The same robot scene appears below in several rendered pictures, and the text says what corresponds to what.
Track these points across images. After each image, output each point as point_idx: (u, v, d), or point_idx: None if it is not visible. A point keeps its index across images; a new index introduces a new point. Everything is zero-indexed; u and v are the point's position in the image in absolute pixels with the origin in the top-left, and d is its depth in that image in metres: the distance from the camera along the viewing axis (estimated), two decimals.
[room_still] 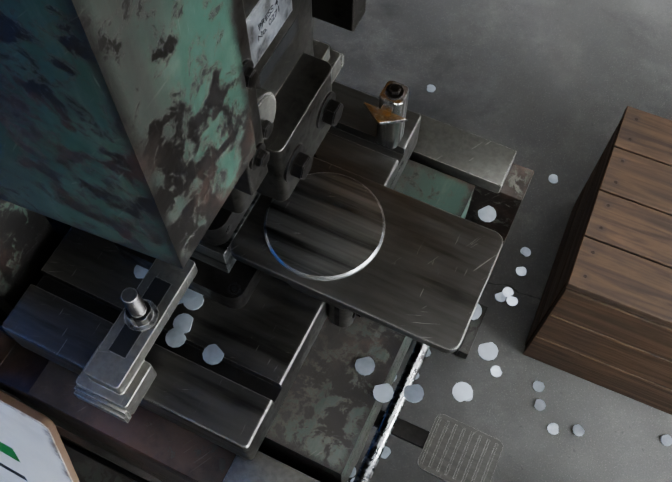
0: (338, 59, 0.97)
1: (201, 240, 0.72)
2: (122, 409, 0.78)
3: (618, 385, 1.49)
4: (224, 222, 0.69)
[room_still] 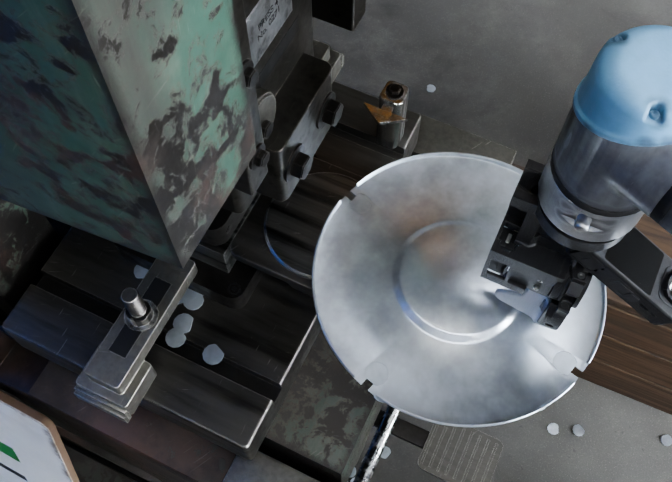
0: (338, 59, 0.97)
1: (201, 240, 0.72)
2: (122, 409, 0.78)
3: (618, 385, 1.49)
4: (224, 222, 0.69)
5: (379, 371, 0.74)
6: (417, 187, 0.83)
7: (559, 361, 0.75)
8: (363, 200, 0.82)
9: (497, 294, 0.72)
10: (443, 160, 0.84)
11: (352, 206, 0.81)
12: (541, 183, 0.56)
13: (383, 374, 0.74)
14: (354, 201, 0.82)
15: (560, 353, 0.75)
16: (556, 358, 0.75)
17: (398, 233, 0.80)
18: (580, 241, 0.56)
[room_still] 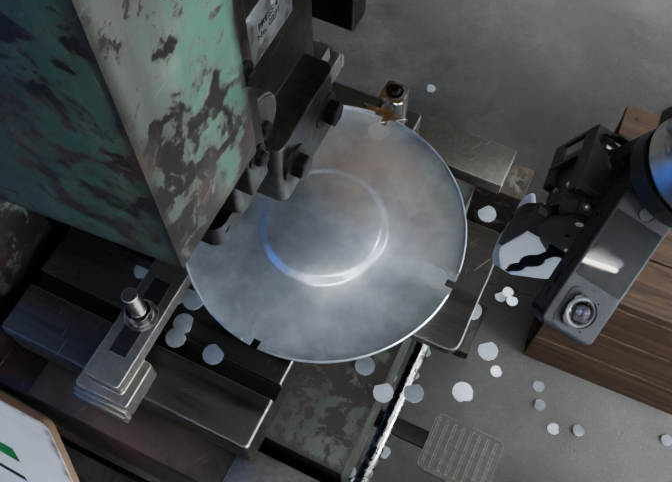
0: (338, 59, 0.97)
1: (201, 240, 0.72)
2: (122, 409, 0.78)
3: (618, 385, 1.49)
4: (224, 222, 0.69)
5: (434, 275, 0.78)
6: (230, 279, 0.78)
7: (378, 135, 0.85)
8: (257, 329, 0.76)
9: (526, 195, 0.68)
10: (192, 260, 0.79)
11: (267, 338, 0.76)
12: None
13: (436, 271, 0.78)
14: (261, 338, 0.76)
15: (370, 135, 0.85)
16: (376, 137, 0.85)
17: (288, 287, 0.78)
18: (644, 153, 0.52)
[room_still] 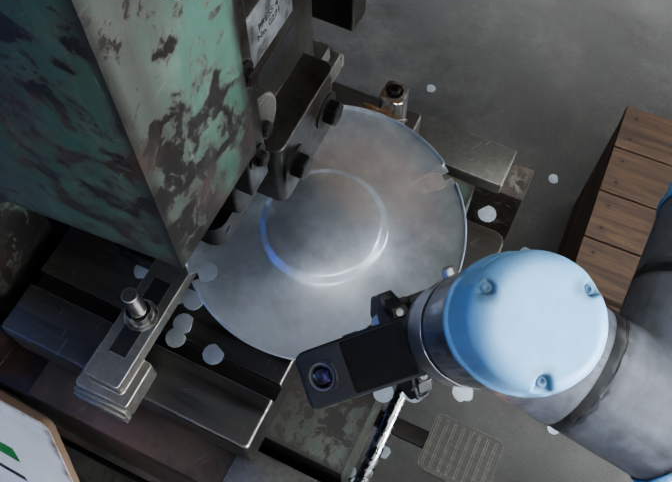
0: (338, 59, 0.97)
1: (201, 240, 0.72)
2: (122, 409, 0.78)
3: None
4: (224, 222, 0.69)
5: None
6: (431, 235, 0.80)
7: (210, 267, 0.79)
8: (437, 184, 0.83)
9: None
10: None
11: (435, 173, 0.83)
12: None
13: None
14: (439, 176, 0.83)
15: (216, 272, 0.79)
16: (214, 266, 0.79)
17: (390, 197, 0.82)
18: None
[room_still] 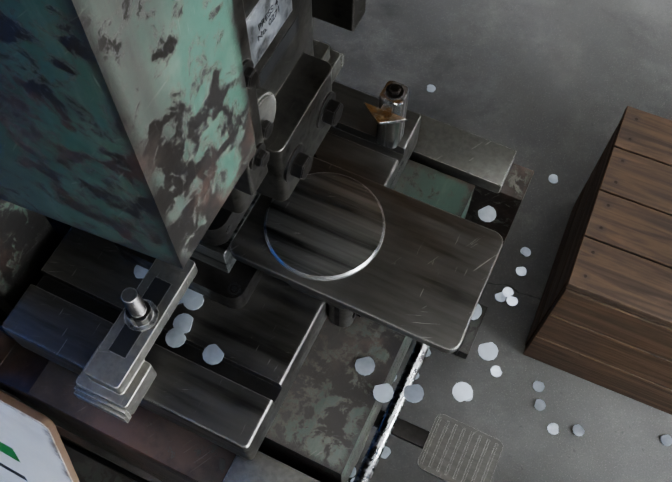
0: (338, 59, 0.97)
1: (201, 240, 0.72)
2: (122, 409, 0.78)
3: (618, 385, 1.49)
4: (224, 222, 0.69)
5: None
6: None
7: None
8: None
9: None
10: None
11: None
12: None
13: None
14: None
15: None
16: None
17: None
18: None
